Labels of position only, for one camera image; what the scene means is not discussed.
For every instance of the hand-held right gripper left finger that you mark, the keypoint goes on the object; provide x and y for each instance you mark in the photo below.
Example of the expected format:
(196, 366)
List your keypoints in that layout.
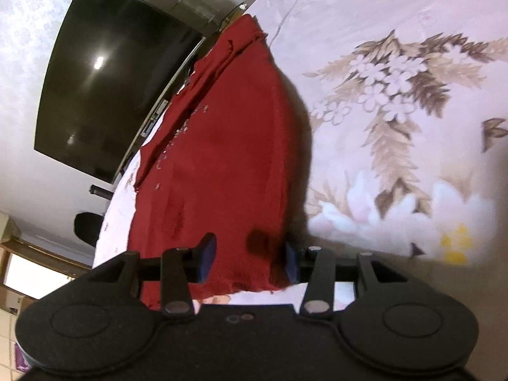
(206, 258)

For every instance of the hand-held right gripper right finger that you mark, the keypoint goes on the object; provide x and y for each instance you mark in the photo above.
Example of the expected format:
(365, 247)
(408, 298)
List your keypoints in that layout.
(291, 264)

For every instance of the red knit garment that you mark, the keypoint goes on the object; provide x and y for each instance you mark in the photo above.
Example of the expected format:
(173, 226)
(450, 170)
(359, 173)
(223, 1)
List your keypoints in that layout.
(238, 135)

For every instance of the black chair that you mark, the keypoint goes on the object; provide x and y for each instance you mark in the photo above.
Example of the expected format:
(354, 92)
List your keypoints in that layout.
(88, 228)

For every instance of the dark thermos bottle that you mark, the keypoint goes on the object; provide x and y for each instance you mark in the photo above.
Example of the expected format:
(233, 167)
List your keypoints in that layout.
(100, 190)

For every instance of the wooden television console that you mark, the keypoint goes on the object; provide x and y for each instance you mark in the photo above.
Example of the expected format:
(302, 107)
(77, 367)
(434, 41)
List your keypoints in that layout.
(158, 105)

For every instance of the floral pink bed sheet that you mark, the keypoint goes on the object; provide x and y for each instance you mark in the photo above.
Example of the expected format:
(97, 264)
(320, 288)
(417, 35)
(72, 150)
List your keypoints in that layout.
(397, 135)

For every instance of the large black television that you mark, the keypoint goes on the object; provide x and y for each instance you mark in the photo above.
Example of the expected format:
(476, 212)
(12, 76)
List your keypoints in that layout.
(115, 75)

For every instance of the clear glass vase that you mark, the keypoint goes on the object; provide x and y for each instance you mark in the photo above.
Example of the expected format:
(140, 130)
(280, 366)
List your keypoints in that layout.
(196, 8)

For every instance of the wooden door frame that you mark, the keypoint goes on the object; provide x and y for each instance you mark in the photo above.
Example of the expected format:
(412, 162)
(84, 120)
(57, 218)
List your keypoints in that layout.
(35, 262)

